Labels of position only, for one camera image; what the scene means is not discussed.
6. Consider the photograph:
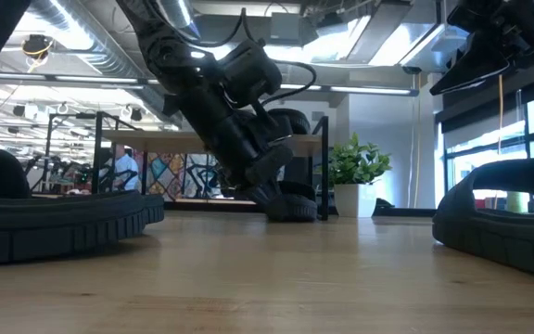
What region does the colourful patterned wall panel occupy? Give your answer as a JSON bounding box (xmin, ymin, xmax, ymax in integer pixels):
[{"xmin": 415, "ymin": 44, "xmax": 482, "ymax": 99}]
[{"xmin": 144, "ymin": 152, "xmax": 187, "ymax": 200}]

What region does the person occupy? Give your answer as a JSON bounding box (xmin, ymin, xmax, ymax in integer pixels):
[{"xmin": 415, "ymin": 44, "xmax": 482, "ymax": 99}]
[{"xmin": 104, "ymin": 146, "xmax": 141, "ymax": 192}]

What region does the yellow hanging cable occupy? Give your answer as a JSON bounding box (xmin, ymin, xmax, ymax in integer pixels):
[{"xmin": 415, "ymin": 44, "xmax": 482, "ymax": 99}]
[{"xmin": 496, "ymin": 73, "xmax": 504, "ymax": 157}]

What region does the black aluminium rig frame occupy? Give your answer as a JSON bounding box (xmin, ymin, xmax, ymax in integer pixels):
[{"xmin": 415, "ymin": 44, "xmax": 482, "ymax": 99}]
[{"xmin": 372, "ymin": 198, "xmax": 438, "ymax": 218}]

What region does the wooden shelf with black frame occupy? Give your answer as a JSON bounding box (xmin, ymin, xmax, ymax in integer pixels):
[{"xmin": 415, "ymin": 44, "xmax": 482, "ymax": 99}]
[{"xmin": 91, "ymin": 109, "xmax": 331, "ymax": 222}]

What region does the yellow-green cylinder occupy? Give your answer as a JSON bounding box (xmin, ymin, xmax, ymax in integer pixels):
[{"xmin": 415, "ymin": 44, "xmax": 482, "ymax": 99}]
[{"xmin": 506, "ymin": 190, "xmax": 530, "ymax": 213}]

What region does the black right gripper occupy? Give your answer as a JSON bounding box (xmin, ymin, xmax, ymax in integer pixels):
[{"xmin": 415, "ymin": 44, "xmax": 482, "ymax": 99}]
[{"xmin": 429, "ymin": 0, "xmax": 534, "ymax": 96}]

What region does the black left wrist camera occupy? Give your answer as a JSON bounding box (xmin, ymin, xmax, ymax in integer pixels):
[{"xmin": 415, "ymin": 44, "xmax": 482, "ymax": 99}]
[{"xmin": 219, "ymin": 38, "xmax": 283, "ymax": 109}]

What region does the green plant in white pot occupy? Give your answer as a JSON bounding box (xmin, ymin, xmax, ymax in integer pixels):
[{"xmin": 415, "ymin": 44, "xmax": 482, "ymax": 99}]
[{"xmin": 326, "ymin": 133, "xmax": 393, "ymax": 219}]

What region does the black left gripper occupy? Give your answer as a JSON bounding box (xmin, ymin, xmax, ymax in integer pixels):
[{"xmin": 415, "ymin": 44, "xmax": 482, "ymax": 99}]
[{"xmin": 173, "ymin": 83, "xmax": 295, "ymax": 208}]

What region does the silver smooth ceiling duct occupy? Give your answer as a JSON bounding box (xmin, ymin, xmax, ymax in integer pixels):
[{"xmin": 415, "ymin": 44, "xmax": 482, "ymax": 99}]
[{"xmin": 158, "ymin": 0, "xmax": 202, "ymax": 41}]

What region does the black round ceiling fixture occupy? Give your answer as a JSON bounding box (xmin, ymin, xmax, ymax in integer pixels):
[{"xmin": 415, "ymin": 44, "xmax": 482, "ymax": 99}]
[{"xmin": 21, "ymin": 34, "xmax": 55, "ymax": 61}]

